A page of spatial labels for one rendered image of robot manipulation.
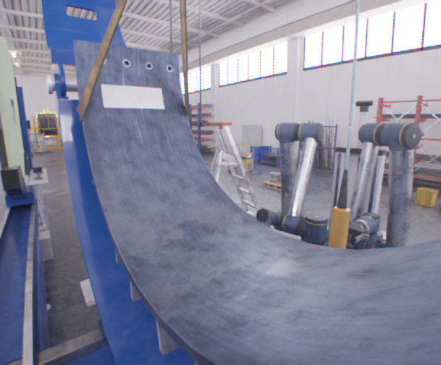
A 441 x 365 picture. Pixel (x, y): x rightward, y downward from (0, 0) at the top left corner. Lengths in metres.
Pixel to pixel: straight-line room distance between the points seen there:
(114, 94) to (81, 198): 0.67
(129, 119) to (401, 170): 1.67
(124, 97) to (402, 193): 1.81
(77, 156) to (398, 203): 2.06
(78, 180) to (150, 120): 0.60
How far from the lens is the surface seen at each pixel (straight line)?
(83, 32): 3.13
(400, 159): 1.76
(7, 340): 2.22
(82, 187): 1.75
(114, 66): 1.78
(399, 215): 1.87
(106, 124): 1.60
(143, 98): 1.75
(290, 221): 1.92
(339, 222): 1.41
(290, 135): 2.08
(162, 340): 0.88
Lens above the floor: 1.90
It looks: 13 degrees down
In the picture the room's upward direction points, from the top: straight up
